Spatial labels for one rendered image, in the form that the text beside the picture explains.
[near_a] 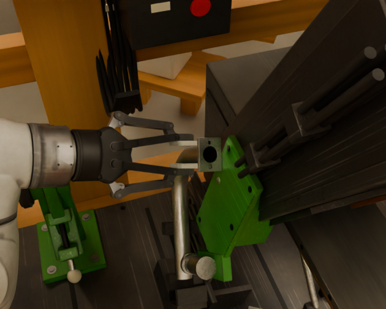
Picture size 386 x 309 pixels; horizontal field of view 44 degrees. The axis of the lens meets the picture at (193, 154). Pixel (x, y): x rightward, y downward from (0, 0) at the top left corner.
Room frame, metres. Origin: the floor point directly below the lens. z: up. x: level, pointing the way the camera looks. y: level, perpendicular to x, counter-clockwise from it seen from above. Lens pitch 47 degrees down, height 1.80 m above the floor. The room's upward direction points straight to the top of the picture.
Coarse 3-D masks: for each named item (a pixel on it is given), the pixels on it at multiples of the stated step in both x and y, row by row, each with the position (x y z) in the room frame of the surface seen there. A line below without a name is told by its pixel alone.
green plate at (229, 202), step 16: (224, 160) 0.52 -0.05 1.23; (224, 176) 0.50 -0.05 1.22; (256, 176) 0.45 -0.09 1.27; (208, 192) 0.52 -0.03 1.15; (224, 192) 0.48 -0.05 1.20; (240, 192) 0.45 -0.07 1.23; (256, 192) 0.43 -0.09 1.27; (208, 208) 0.50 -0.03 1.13; (224, 208) 0.47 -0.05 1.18; (240, 208) 0.44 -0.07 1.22; (256, 208) 0.44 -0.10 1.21; (208, 224) 0.48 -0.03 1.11; (224, 224) 0.45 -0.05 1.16; (240, 224) 0.42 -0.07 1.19; (256, 224) 0.45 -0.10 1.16; (208, 240) 0.46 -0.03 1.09; (224, 240) 0.43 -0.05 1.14; (240, 240) 0.44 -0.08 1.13; (256, 240) 0.45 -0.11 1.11; (224, 256) 0.42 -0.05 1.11
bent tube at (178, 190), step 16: (208, 144) 0.54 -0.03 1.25; (176, 160) 0.59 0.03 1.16; (192, 160) 0.55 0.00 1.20; (208, 160) 0.54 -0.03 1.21; (176, 176) 0.57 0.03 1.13; (176, 192) 0.56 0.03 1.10; (176, 208) 0.53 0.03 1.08; (176, 224) 0.51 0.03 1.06; (176, 240) 0.49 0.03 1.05; (176, 256) 0.47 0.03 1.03; (176, 272) 0.45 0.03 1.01
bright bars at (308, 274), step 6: (306, 264) 0.43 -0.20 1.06; (306, 270) 0.42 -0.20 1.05; (306, 276) 0.42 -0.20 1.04; (306, 282) 0.41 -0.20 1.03; (312, 282) 0.41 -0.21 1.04; (312, 288) 0.40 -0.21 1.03; (312, 294) 0.39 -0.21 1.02; (312, 300) 0.39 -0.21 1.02; (318, 300) 0.39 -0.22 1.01; (324, 300) 0.39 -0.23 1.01; (306, 306) 0.38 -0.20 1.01; (312, 306) 0.38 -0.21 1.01; (318, 306) 0.38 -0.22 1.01; (324, 306) 0.38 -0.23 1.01
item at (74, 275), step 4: (72, 260) 0.49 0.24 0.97; (72, 264) 0.49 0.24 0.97; (72, 268) 0.48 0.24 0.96; (68, 272) 0.48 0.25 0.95; (72, 272) 0.47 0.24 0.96; (76, 272) 0.47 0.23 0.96; (80, 272) 0.48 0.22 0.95; (68, 276) 0.47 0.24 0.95; (72, 276) 0.47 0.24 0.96; (76, 276) 0.47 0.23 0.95; (80, 276) 0.47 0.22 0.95; (72, 280) 0.46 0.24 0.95; (76, 280) 0.46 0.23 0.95
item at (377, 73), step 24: (384, 48) 0.29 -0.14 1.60; (360, 72) 0.31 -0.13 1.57; (384, 72) 0.28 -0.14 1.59; (312, 96) 0.33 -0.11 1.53; (336, 96) 0.33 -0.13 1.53; (360, 96) 0.30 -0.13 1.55; (288, 120) 0.35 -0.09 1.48; (312, 120) 0.32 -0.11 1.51; (264, 144) 0.40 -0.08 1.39; (288, 144) 0.36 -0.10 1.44; (264, 168) 0.41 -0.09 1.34
